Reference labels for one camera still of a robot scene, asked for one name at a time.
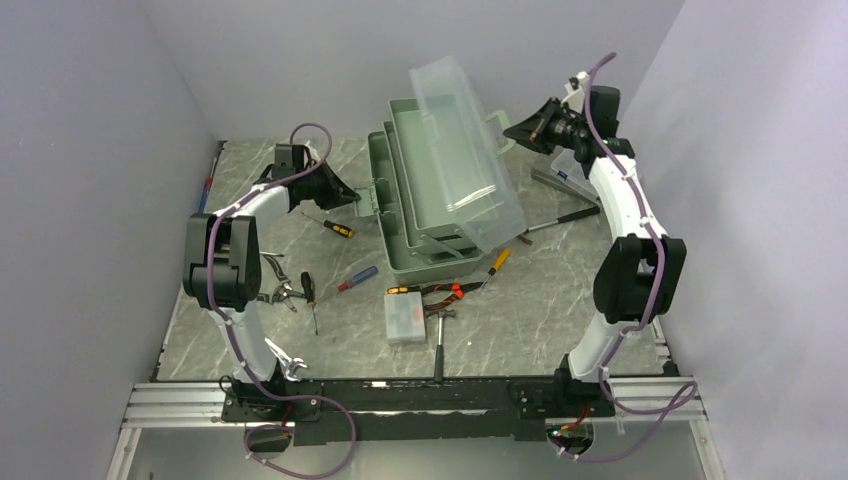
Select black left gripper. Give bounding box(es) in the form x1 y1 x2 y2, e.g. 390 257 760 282
296 159 359 211

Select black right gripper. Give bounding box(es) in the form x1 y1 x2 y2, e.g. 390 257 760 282
505 97 590 156

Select yellow black handled screwdriver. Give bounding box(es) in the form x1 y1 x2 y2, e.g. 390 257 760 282
302 212 355 239

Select green toolbox with clear lid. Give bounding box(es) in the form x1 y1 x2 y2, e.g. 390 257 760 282
355 56 528 284

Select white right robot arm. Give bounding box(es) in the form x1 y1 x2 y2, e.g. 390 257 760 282
504 83 687 415

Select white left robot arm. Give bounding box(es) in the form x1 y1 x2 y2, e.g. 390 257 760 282
183 143 361 420

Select clear compartment organizer box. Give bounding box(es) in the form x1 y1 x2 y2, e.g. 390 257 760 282
550 150 601 205

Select small claw hammer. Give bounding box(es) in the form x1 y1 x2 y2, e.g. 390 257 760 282
517 205 601 245

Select small clear screw box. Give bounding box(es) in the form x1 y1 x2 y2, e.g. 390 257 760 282
384 292 426 344

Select orange black long nose pliers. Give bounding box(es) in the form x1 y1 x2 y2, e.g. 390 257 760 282
386 282 483 312

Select silver combination wrench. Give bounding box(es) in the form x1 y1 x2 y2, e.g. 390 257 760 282
265 337 309 382

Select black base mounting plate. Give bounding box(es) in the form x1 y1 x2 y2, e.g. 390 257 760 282
221 372 615 446

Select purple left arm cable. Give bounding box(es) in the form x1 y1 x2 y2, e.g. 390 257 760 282
205 123 359 480

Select blue red handled screwdriver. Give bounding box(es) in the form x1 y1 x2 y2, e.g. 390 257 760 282
318 266 379 302

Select black handled pliers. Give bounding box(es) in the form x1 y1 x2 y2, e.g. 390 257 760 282
256 255 301 313

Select blue red tool at wall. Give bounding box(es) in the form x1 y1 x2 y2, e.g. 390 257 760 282
196 140 225 213

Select orange handled screwdriver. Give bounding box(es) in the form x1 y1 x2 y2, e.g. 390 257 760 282
481 248 511 288

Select black handled hammer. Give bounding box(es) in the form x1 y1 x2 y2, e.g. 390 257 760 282
425 309 456 384

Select aluminium frame rail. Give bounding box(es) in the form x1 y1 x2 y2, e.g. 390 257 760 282
107 376 726 479

